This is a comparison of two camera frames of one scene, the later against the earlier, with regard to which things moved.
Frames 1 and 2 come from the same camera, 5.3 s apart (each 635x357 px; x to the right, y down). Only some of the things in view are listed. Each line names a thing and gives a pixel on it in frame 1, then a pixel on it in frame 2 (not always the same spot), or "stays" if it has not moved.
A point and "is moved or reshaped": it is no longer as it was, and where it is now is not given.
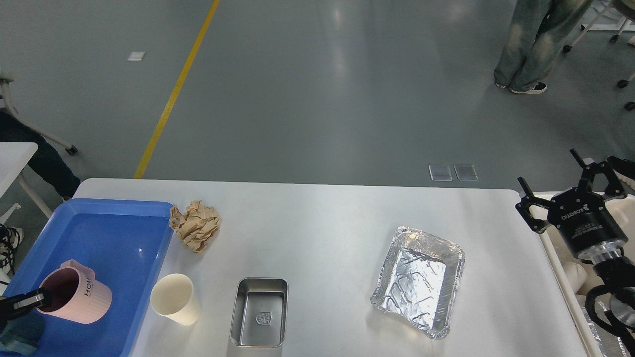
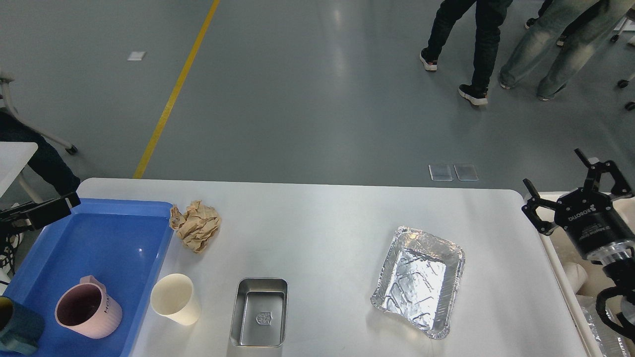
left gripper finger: [15, 306] → [35, 214]
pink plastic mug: [75, 294] is moved or reshaped
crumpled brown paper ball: [196, 225] stays
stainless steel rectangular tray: [259, 314] stays
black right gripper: [580, 216] stays
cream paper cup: [172, 296] stays
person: [623, 166] → [489, 15]
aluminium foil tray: [420, 280] stays
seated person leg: [46, 162] stays
